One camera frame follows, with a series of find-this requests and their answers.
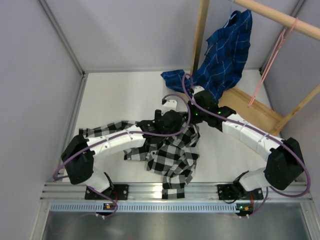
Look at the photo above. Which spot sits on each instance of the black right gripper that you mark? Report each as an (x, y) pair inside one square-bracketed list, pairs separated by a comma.
[(193, 119)]

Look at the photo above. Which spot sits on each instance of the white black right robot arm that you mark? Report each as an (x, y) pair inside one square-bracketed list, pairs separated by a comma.
[(284, 160)]

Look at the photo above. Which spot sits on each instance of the pink wire hanger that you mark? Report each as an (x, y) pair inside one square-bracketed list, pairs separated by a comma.
[(278, 45)]

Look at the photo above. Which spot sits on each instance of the slotted grey cable duct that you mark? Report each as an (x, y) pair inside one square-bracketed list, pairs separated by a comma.
[(135, 207)]

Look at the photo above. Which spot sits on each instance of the aluminium mounting rail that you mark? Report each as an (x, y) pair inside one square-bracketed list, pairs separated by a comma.
[(142, 191)]

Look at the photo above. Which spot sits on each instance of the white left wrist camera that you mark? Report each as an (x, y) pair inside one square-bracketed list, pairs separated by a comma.
[(169, 104)]

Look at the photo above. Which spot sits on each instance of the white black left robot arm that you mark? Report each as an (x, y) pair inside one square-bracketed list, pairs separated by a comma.
[(82, 152)]

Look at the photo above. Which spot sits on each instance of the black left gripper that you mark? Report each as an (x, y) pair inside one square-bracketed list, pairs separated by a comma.
[(158, 114)]

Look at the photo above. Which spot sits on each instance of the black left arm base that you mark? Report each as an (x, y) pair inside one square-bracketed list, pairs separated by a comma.
[(119, 192)]

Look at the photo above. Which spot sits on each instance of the black white checkered shirt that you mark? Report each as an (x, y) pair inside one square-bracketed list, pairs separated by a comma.
[(174, 158)]

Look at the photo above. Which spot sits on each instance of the wooden clothes rack frame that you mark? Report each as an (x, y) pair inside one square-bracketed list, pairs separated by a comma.
[(257, 111)]

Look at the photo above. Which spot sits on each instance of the blue plaid shirt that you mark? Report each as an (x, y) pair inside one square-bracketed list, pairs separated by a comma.
[(226, 55)]

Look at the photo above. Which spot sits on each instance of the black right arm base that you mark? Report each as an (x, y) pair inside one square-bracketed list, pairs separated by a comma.
[(230, 193)]

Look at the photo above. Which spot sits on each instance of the light blue hanger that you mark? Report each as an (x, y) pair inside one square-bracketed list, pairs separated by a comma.
[(232, 15)]

